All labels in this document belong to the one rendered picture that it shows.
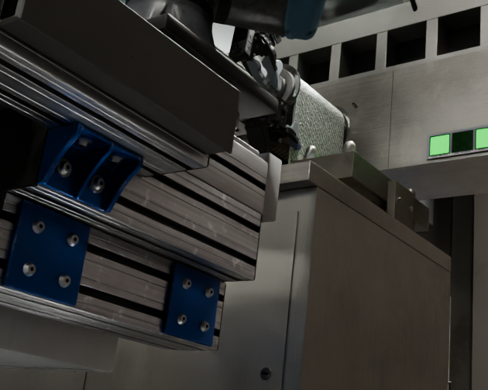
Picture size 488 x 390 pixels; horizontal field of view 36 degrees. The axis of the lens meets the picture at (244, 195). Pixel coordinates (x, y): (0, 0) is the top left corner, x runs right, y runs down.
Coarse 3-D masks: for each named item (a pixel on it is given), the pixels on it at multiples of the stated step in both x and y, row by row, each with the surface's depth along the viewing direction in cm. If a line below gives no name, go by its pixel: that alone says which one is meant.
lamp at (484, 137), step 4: (484, 128) 186; (476, 132) 186; (480, 132) 186; (484, 132) 185; (476, 136) 186; (480, 136) 185; (484, 136) 185; (476, 140) 186; (480, 140) 185; (484, 140) 184; (476, 144) 185; (480, 144) 185; (484, 144) 184; (476, 148) 185
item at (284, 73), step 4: (280, 72) 188; (284, 72) 187; (288, 72) 186; (284, 76) 186; (288, 76) 186; (292, 76) 186; (288, 80) 185; (292, 80) 184; (288, 84) 185; (292, 84) 184; (288, 88) 184; (292, 88) 184; (284, 92) 185; (288, 92) 184; (284, 96) 184; (288, 96) 183; (284, 100) 184; (292, 104) 186; (292, 108) 186; (292, 112) 187; (288, 116) 188; (292, 116) 189; (288, 120) 190; (292, 120) 190; (288, 124) 192
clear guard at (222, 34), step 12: (120, 0) 262; (336, 0) 226; (348, 0) 225; (360, 0) 223; (372, 0) 221; (384, 0) 220; (396, 0) 218; (324, 12) 231; (336, 12) 229; (348, 12) 227; (360, 12) 226; (216, 24) 251; (324, 24) 233; (216, 36) 254; (228, 36) 252; (276, 36) 244; (228, 48) 255
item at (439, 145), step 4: (436, 136) 193; (440, 136) 192; (444, 136) 192; (448, 136) 191; (432, 140) 193; (436, 140) 193; (440, 140) 192; (444, 140) 191; (448, 140) 190; (432, 144) 193; (436, 144) 192; (440, 144) 192; (444, 144) 191; (448, 144) 190; (432, 148) 192; (436, 148) 192; (440, 148) 191; (444, 148) 190; (448, 148) 190; (432, 152) 192; (436, 152) 191; (440, 152) 191; (444, 152) 190
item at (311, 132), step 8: (296, 104) 183; (296, 112) 183; (304, 112) 186; (296, 120) 182; (304, 120) 186; (312, 120) 189; (304, 128) 185; (312, 128) 188; (320, 128) 191; (328, 128) 195; (304, 136) 185; (312, 136) 188; (320, 136) 191; (328, 136) 194; (336, 136) 198; (304, 144) 184; (312, 144) 187; (320, 144) 190; (328, 144) 194; (336, 144) 197; (296, 152) 181; (304, 152) 184; (320, 152) 190; (328, 152) 193; (336, 152) 197; (288, 160) 178
